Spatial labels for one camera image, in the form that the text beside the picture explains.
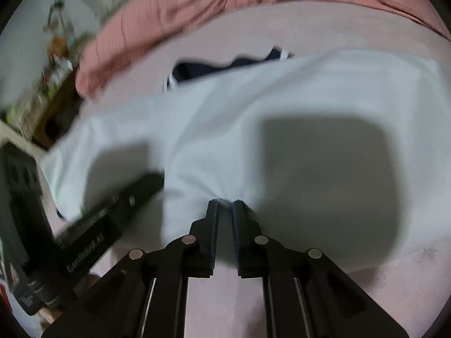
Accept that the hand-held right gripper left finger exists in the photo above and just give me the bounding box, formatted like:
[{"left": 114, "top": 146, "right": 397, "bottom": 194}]
[{"left": 41, "top": 199, "right": 221, "bottom": 338}]

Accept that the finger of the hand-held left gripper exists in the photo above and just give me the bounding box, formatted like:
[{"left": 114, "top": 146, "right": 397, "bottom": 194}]
[{"left": 56, "top": 172, "right": 165, "bottom": 244}]

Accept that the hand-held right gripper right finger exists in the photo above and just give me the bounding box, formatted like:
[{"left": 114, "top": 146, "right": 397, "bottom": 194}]
[{"left": 232, "top": 199, "right": 411, "bottom": 338}]

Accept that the white and navy jacket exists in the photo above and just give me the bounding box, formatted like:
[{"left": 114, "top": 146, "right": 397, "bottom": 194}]
[{"left": 40, "top": 45, "right": 445, "bottom": 275}]

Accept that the person's left hand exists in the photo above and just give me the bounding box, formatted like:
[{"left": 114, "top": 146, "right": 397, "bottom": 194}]
[{"left": 37, "top": 274, "right": 103, "bottom": 324}]

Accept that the white cabinet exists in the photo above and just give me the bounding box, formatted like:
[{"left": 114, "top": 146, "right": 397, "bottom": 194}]
[{"left": 0, "top": 118, "right": 48, "bottom": 164}]

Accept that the dark wooden desk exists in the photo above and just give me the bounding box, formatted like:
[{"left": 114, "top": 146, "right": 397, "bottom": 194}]
[{"left": 32, "top": 67, "right": 85, "bottom": 150}]

